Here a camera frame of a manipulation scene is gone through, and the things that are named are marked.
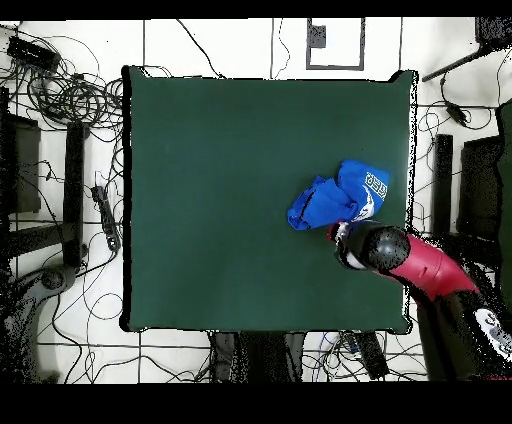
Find blue printed t-shirt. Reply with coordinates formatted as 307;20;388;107
286;158;391;232

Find dark flat panel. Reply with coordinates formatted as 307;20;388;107
0;113;42;215
457;135;503;241

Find dark green table cloth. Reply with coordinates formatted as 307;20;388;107
121;64;419;335

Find black upright bar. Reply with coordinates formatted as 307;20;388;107
433;133;454;237
62;121;87;269

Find black power strip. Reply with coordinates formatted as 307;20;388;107
90;184;122;252
353;331;390;380

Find black power adapter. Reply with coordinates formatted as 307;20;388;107
445;101;470;126

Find green cloth of neighbouring table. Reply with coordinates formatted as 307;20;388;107
495;101;512;313

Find black tripod stand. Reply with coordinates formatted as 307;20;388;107
421;16;512;83

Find dark stand base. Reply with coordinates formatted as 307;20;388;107
3;263;79;381

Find black electronics box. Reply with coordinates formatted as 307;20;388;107
6;35;62;73

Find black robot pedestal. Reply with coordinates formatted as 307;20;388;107
209;330;307;383

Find grey square floor frame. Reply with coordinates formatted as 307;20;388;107
306;17;366;72

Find tangled black cables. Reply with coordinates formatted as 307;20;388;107
0;31;125;133

